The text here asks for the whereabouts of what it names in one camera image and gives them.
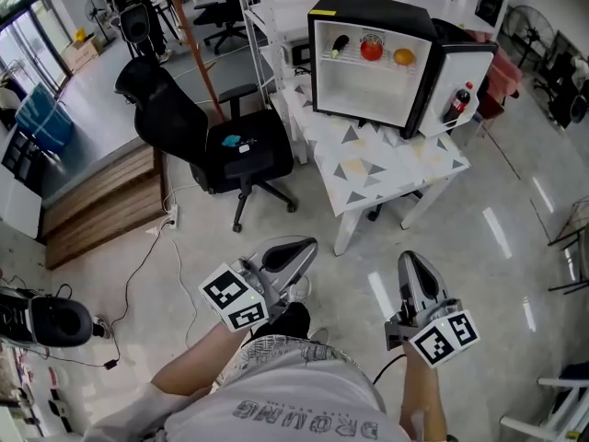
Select orange wooden coat rack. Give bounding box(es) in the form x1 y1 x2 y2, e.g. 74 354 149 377
172 0 226 122

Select brown cardboard box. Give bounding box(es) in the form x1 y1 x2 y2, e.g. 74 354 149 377
62 34 105 76

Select white floor cable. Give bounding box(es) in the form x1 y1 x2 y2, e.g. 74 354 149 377
170 239 199 347

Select pink chair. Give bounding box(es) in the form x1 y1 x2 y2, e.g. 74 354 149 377
464 28 524 119

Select blue plastic container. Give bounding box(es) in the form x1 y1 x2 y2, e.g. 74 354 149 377
15 83 75 154

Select white metal shelf rack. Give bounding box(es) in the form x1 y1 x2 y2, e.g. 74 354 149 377
232 0 323 110

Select white microwave oven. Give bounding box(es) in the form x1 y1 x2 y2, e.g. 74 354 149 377
278 39 314 71

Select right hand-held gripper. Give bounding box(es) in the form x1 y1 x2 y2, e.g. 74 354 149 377
384 250 481 368

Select black-framed glass door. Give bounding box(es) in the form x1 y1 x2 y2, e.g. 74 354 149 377
0 0 70 96

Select black mini fridge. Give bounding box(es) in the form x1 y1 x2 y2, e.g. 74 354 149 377
306 0 500 140

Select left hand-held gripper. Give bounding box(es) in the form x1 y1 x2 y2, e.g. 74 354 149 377
198 236 318 334

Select dark eggplant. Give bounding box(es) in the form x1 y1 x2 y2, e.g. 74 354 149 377
329 34 351 59

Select black floor cable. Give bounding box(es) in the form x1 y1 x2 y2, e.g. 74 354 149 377
57 230 162 370

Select person's black trousers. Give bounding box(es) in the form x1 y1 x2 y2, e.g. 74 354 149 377
252 301 312 340

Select black metal frame stand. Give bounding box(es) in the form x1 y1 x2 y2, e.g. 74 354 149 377
547 198 589 294

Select small standing fan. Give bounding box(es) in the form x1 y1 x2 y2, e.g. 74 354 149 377
84 0 116 45

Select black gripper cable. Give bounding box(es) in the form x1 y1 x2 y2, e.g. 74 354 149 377
372 355 406 386

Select large black floor fan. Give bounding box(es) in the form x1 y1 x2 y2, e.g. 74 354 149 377
499 5 556 71

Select red apple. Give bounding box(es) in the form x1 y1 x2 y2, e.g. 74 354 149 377
359 38 385 62

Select dark blue cloth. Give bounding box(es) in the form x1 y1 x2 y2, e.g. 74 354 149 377
551 364 589 413

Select black swivel office chair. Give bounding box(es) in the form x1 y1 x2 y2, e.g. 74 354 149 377
192 0 252 54

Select black mesh office chair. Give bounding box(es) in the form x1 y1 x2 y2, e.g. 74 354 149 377
113 56 298 234

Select person's white printed shirt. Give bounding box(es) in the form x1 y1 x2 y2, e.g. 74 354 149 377
82 333 455 442

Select white wire fridge shelf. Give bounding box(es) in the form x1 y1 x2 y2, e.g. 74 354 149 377
319 39 422 71

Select person's left forearm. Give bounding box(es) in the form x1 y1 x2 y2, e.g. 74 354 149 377
149 322 257 398

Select dark cola bottle red cap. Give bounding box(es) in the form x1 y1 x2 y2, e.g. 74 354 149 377
442 80 475 123

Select white chair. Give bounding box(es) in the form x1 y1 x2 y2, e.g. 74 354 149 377
499 364 589 442

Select white triangle-patterned table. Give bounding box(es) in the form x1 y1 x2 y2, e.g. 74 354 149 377
269 83 473 257

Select white cabinet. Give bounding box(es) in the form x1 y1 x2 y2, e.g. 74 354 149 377
0 124 45 241

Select person's right forearm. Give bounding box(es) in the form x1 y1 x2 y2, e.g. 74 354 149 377
398 347 450 442

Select wooden platform step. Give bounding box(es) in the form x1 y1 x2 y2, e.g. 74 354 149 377
40 145 169 271

